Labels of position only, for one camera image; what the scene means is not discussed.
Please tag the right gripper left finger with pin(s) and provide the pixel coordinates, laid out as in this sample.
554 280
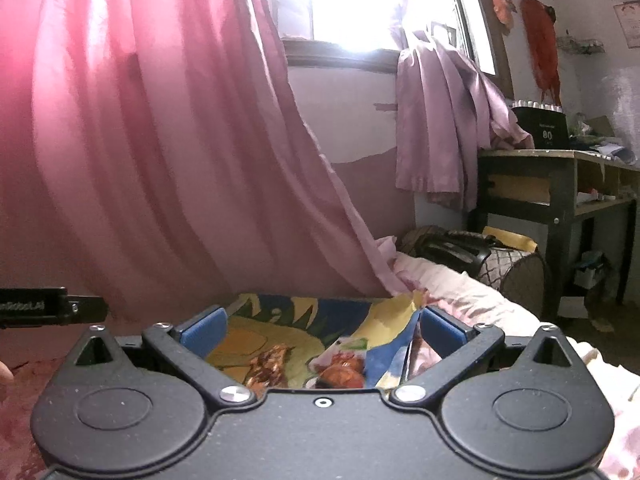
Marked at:
182 350

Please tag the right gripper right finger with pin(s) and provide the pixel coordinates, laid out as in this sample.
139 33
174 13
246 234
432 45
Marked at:
464 352

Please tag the pink floral bed sheet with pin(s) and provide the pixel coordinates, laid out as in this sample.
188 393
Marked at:
33 354

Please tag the colourful cardboard snack box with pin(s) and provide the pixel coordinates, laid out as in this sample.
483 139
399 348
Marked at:
377 331

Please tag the black patterned bag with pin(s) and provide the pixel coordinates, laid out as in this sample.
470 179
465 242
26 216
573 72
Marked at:
519 275

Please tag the red snack packet in box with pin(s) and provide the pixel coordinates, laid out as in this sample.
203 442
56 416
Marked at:
345 370

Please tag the dark wooden desk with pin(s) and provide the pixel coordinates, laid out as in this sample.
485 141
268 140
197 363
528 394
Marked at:
559 189

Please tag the pink bed curtain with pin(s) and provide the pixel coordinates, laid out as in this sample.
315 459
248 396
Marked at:
152 153

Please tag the black box on desk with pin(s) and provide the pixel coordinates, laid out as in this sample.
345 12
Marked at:
546 123

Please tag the purple window curtain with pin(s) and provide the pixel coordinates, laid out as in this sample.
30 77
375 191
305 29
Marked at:
448 112

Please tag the red wall hanging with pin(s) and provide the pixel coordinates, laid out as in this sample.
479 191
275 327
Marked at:
539 20

